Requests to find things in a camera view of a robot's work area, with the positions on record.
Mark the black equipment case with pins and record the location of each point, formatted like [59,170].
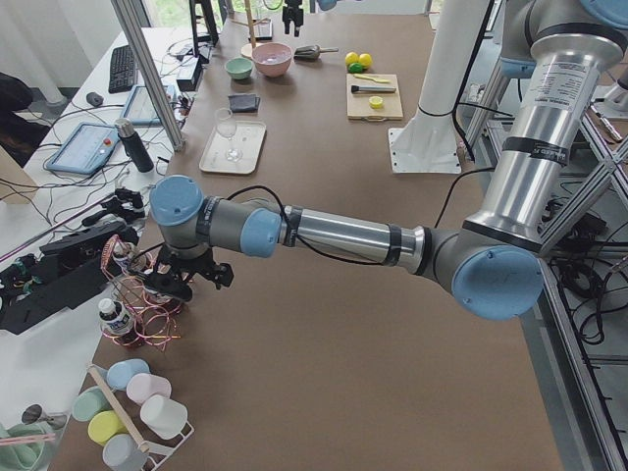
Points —
[65,275]

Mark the green lime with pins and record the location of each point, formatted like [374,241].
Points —
[355,68]

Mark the black muddler tool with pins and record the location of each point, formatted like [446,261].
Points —
[355,88]

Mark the white cup rack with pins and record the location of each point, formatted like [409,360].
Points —
[158,450]

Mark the yellow lemon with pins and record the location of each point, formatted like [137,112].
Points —
[351,58]
[365,60]

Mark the white cup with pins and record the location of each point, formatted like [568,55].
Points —
[164,416]

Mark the metal jigger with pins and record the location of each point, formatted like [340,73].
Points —
[35,414]

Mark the copper wire bottle basket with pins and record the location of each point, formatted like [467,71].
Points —
[154,326]

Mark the blue teach pendant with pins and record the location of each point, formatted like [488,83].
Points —
[86,151]
[139,109]

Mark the tea bottle back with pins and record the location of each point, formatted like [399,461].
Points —
[126,256]

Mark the tea bottle front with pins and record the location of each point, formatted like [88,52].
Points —
[117,323]

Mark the yellow cup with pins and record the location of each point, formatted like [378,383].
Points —
[104,426]

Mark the green cup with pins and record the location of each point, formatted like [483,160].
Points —
[89,403]

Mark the black keyboard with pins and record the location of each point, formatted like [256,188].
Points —
[123,70]

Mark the blue teach pendant far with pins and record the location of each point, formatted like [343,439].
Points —
[139,109]

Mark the clear wine glass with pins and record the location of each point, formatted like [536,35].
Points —
[226,126]

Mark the pink cup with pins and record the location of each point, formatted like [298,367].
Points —
[142,386]

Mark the wooden mug tree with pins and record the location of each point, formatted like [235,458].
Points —
[259,27]

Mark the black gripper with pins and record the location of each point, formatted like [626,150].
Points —
[192,265]
[292,11]

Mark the black thermos bottle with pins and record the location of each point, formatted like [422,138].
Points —
[133,145]

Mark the metal ice scoop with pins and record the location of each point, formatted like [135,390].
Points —
[312,52]

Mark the wooden cutting board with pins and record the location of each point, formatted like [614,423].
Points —
[357,105]

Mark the green small bowl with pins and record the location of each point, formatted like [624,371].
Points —
[239,68]

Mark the yellow plastic knife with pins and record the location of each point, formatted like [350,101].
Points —
[371,78]

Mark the tea bottle middle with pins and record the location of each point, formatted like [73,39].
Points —
[168,304]

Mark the tea bottle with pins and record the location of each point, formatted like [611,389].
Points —
[126,256]
[117,323]
[168,304]

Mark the black computer mouse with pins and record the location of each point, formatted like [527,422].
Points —
[94,99]

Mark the blue teach pendant near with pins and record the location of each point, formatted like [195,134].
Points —
[86,151]

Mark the half lemon slice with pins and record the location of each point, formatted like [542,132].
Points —
[376,102]

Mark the grey cup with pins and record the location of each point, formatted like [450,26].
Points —
[121,453]

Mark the cream rectangular tray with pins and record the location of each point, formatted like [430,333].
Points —
[248,139]

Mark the blue cup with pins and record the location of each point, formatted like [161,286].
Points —
[119,374]

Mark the pink bowl with ice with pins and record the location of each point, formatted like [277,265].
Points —
[271,59]

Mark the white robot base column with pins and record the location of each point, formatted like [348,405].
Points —
[427,143]

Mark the aluminium frame post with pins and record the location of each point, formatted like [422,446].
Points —
[130,24]

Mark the dark grey folded cloth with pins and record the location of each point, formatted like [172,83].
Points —
[244,103]

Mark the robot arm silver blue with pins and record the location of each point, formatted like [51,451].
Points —
[491,265]

